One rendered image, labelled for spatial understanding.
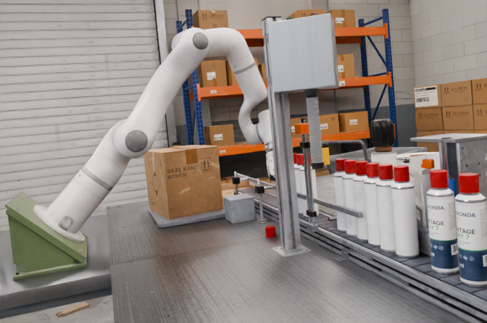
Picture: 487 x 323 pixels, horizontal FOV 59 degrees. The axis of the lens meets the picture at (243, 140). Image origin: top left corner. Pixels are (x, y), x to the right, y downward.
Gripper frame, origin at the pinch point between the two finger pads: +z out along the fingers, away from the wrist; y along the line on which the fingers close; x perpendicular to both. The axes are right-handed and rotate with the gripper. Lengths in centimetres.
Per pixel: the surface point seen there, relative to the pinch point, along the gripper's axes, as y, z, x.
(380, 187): -3, 13, -62
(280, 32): -16, -32, -57
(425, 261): 0, 31, -66
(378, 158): 24.4, -1.5, -27.0
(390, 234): -2, 24, -60
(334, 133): 222, -116, 328
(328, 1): 271, -319, 330
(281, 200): -16.7, 8.5, -35.1
